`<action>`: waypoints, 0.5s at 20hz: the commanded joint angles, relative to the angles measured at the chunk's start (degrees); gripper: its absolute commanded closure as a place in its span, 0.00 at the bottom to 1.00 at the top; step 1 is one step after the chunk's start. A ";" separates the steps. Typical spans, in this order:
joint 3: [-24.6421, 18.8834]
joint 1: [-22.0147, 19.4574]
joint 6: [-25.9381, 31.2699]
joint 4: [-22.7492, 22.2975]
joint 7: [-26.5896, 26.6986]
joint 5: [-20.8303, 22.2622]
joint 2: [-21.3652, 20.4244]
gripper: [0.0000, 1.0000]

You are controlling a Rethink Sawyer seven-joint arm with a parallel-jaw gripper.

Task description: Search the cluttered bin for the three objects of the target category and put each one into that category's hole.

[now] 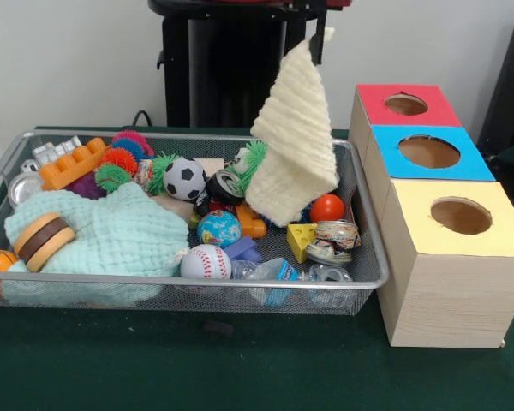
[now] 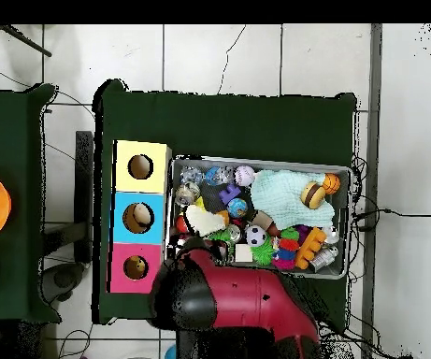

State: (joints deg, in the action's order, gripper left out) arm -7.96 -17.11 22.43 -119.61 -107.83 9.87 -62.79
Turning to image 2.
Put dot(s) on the small orange basketball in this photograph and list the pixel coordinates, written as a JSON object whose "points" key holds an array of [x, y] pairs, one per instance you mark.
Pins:
{"points": [[331, 183]]}

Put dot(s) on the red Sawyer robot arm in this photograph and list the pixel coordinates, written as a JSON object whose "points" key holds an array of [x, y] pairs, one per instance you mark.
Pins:
{"points": [[245, 295]]}

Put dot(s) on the blue globe ball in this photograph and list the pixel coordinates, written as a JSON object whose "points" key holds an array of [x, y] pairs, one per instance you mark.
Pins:
{"points": [[237, 208]]}

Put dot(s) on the cream yellow cloth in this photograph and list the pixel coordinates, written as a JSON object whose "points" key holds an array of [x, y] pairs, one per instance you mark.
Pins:
{"points": [[205, 220]]}

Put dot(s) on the mint green cloth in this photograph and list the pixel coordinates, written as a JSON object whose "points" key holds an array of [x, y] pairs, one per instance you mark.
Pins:
{"points": [[286, 202]]}

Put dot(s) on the shallow mesh bin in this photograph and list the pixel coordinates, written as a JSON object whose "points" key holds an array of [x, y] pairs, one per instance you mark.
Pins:
{"points": [[344, 224]]}

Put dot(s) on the brown plush toy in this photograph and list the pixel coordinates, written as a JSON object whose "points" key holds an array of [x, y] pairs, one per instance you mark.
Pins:
{"points": [[137, 266]]}

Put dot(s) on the wooden box with three holes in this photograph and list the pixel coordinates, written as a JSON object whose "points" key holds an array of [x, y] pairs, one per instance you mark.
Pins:
{"points": [[155, 232]]}

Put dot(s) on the small soccer ball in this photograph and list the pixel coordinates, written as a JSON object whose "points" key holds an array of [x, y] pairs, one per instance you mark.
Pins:
{"points": [[256, 235]]}

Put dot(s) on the white baseball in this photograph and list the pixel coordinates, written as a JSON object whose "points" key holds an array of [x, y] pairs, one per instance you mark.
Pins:
{"points": [[245, 175]]}

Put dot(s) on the dark green table cloth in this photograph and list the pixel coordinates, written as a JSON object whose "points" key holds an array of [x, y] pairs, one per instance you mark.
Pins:
{"points": [[5, 131], [230, 127]]}

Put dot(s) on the orange toy brick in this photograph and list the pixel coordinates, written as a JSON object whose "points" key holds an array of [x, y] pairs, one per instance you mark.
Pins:
{"points": [[308, 246]]}

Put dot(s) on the toy hamburger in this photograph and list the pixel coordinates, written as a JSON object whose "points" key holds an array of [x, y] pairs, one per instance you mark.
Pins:
{"points": [[312, 195]]}

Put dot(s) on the purple toy block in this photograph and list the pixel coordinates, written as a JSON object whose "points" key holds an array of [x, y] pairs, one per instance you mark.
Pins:
{"points": [[230, 193]]}

